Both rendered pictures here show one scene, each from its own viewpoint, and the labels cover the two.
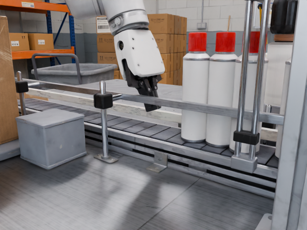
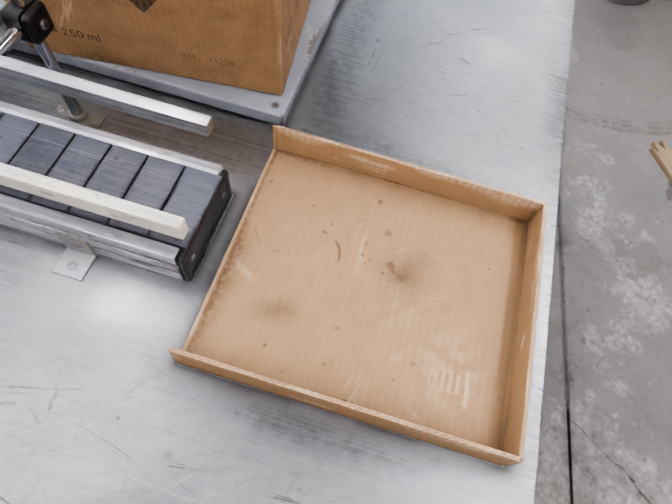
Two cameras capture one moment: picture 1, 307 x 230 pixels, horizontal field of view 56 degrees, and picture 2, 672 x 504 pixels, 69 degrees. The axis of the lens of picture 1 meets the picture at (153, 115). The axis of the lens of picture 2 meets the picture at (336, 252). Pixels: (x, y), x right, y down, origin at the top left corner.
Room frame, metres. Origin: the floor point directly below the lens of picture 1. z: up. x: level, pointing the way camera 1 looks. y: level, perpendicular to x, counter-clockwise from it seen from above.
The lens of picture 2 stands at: (1.19, 0.45, 1.27)
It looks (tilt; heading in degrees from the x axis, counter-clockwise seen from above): 62 degrees down; 150
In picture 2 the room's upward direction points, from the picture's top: 11 degrees clockwise
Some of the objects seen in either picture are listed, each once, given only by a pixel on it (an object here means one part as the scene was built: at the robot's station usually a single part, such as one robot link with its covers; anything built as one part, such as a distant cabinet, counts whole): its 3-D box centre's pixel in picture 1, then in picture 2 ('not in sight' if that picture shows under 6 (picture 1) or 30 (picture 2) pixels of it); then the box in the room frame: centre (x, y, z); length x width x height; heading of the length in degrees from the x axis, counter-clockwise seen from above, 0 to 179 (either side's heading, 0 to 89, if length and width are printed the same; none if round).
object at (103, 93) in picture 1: (111, 118); not in sight; (0.58, 0.09, 0.91); 0.07 x 0.03 x 0.16; 144
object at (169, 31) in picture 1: (143, 65); not in sight; (4.39, 0.15, 0.70); 1.20 x 0.82 x 1.39; 66
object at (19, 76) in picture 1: (29, 101); (36, 73); (0.75, 0.33, 0.91); 0.07 x 0.03 x 0.16; 144
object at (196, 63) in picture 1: (195, 88); not in sight; (0.54, -0.08, 0.98); 0.05 x 0.05 x 0.20
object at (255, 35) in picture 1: (248, 94); not in sight; (0.48, -0.16, 0.98); 0.05 x 0.05 x 0.20
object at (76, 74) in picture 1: (79, 97); not in sight; (2.97, 0.78, 0.48); 0.89 x 0.63 x 0.96; 169
